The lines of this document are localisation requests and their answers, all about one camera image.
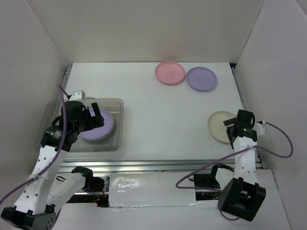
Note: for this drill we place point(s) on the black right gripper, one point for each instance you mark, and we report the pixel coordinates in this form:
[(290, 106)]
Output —
[(230, 121)]

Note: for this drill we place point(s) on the pink plate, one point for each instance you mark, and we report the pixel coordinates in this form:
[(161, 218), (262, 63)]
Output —
[(170, 72)]

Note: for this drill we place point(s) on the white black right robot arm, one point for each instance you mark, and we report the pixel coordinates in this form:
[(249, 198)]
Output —
[(242, 196)]

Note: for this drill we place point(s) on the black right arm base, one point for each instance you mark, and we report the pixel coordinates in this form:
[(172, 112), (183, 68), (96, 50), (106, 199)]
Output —
[(218, 178)]

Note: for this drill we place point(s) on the purple plate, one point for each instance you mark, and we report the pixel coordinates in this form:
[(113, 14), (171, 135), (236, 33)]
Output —
[(201, 79), (100, 132)]

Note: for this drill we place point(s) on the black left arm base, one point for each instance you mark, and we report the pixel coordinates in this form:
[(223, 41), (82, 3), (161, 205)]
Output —
[(98, 193)]

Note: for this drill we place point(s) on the cream plate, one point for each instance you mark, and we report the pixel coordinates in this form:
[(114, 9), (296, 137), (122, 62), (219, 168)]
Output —
[(216, 125)]

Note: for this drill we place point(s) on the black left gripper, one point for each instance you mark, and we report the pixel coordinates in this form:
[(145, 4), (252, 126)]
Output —
[(93, 124)]

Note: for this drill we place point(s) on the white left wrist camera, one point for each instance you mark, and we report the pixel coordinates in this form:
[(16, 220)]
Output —
[(78, 96)]

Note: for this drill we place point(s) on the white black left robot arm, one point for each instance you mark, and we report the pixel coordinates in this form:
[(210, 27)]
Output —
[(38, 207)]

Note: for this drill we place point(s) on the clear plastic bin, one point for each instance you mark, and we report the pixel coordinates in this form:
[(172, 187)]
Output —
[(110, 143)]

